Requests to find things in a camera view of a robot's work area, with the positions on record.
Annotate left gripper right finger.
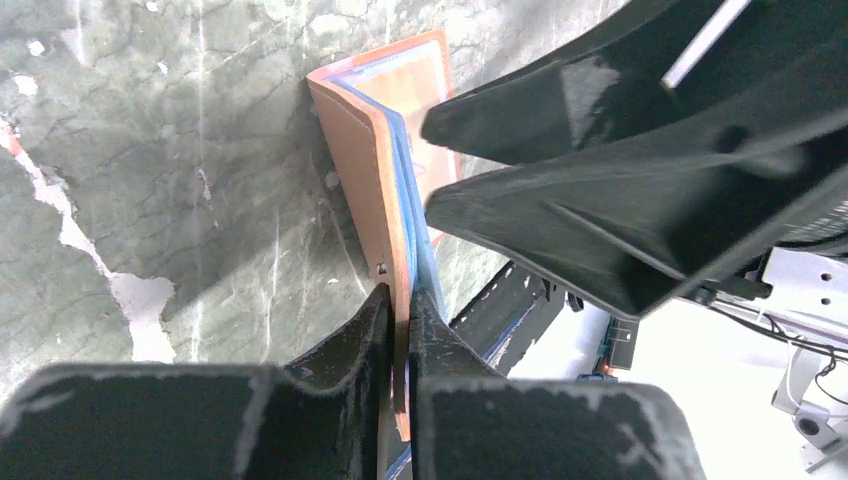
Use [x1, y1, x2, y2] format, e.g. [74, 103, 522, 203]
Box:
[409, 289, 705, 479]

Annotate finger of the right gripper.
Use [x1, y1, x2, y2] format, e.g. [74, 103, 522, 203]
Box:
[421, 1, 847, 165]

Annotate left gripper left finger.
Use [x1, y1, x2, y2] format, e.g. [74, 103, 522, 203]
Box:
[1, 285, 392, 479]

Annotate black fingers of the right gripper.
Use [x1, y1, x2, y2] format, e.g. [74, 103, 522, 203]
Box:
[426, 119, 847, 318]

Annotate brown leather card holder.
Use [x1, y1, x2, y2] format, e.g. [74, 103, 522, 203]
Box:
[306, 30, 460, 441]

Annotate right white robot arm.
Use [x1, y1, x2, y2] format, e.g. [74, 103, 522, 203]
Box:
[421, 1, 847, 468]

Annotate white pen stick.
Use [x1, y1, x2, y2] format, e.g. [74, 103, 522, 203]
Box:
[661, 0, 752, 89]

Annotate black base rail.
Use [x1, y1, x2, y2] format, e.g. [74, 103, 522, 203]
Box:
[450, 261, 641, 386]

